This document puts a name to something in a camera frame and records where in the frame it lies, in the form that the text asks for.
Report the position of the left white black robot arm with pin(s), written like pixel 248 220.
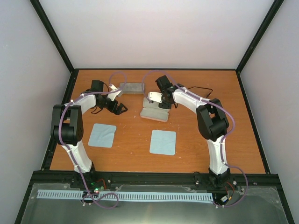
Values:
pixel 67 127

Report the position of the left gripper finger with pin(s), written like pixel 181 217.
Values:
pixel 120 110
pixel 122 107

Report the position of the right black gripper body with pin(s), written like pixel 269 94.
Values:
pixel 167 106

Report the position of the black cage frame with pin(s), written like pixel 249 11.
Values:
pixel 58 44

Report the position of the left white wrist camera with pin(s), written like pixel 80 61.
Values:
pixel 114 92

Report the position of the black frame glasses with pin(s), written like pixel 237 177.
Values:
pixel 203 88

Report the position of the grey glasses case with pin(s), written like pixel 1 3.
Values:
pixel 132 88

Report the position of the blue slotted cable duct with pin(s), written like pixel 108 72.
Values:
pixel 129 196

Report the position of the blue cleaning cloth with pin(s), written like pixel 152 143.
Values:
pixel 102 136
pixel 163 142

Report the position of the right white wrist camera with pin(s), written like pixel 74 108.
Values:
pixel 155 97

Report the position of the pink glasses case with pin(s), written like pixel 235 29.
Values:
pixel 153 111

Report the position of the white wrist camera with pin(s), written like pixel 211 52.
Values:
pixel 155 97
pixel 114 92

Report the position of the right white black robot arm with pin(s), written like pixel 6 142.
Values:
pixel 212 124

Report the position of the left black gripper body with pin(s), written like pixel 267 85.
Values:
pixel 110 108

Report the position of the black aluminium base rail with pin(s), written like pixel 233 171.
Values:
pixel 111 180

